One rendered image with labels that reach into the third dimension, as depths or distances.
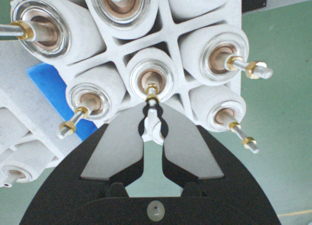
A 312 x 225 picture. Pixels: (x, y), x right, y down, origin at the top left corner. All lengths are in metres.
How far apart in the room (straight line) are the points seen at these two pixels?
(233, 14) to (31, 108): 0.54
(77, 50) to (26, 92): 0.29
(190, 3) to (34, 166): 0.52
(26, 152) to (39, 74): 0.23
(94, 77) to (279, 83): 0.67
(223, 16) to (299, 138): 0.88
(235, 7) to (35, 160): 0.60
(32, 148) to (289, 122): 1.07
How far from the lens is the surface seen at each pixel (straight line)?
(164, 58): 0.21
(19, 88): 0.48
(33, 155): 0.51
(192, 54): 0.22
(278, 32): 0.62
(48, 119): 0.50
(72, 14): 0.23
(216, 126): 0.29
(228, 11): 0.31
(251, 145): 0.23
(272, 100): 0.74
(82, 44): 0.24
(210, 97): 0.27
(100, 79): 0.23
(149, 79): 0.19
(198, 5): 0.22
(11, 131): 0.48
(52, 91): 0.50
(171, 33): 0.27
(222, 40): 0.22
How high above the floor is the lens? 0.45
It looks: 60 degrees down
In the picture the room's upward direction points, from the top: 176 degrees clockwise
